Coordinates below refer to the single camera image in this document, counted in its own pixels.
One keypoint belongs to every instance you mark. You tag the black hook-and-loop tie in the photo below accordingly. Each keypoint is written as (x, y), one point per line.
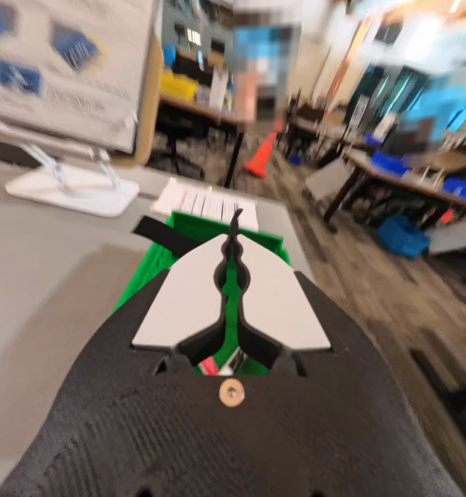
(163, 235)

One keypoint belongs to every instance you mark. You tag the blue storage bin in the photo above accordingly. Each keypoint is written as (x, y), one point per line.
(403, 235)
(390, 163)
(462, 188)

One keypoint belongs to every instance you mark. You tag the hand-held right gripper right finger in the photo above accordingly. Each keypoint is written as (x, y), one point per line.
(283, 306)

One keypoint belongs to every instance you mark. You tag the white paper card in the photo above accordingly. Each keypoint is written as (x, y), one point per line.
(217, 205)

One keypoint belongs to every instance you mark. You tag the yellow storage bin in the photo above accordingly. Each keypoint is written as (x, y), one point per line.
(178, 87)

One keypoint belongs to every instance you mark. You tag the wooden document stand white base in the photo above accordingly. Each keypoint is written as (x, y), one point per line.
(70, 190)

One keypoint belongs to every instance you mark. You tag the grey box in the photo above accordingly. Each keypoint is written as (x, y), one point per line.
(330, 180)

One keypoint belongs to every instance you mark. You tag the orange traffic cone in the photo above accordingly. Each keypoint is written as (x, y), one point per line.
(261, 159)

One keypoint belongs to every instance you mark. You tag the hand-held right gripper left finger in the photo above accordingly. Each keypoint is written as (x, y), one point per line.
(182, 306)

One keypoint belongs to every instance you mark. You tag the green storage bin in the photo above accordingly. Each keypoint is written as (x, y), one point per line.
(151, 268)

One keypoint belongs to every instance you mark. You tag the background work table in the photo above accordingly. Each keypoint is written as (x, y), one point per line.
(411, 184)

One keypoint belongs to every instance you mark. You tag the red dry-erase marker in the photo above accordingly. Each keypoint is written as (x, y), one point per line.
(207, 367)

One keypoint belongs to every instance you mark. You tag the printed instruction sheet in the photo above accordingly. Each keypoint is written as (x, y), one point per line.
(81, 97)

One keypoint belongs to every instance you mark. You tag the grey desk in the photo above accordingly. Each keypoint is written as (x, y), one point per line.
(62, 271)

